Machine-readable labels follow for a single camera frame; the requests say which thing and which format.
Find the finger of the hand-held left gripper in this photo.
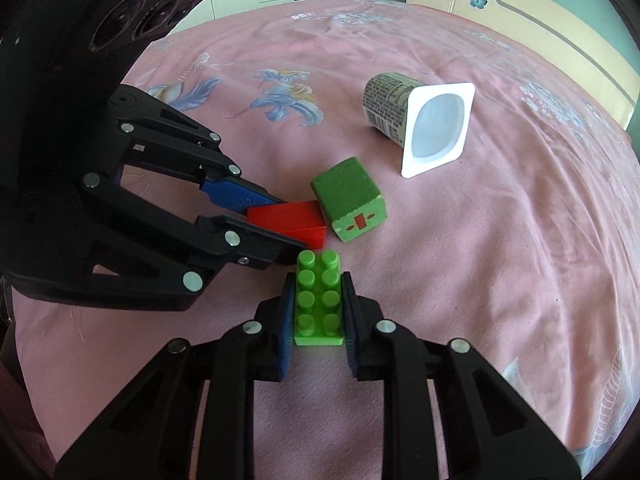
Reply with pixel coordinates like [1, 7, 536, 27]
[10, 172, 308, 311]
[107, 85, 288, 211]

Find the cream headboard with butterfly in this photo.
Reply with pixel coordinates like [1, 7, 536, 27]
[404, 0, 640, 133]

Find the green cube block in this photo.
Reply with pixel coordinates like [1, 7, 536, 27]
[310, 156, 388, 244]

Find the green studded building brick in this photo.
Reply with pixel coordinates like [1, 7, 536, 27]
[292, 249, 347, 347]

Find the white yogurt cup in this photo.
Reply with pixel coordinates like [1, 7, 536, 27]
[362, 72, 476, 179]

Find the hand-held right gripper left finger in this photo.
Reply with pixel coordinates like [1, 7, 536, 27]
[55, 272, 298, 480]

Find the pink floral blanket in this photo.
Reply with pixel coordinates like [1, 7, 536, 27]
[10, 0, 640, 480]

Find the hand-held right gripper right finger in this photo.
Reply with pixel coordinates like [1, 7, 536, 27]
[341, 271, 583, 480]

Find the red wedge block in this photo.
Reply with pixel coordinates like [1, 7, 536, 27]
[246, 200, 327, 249]

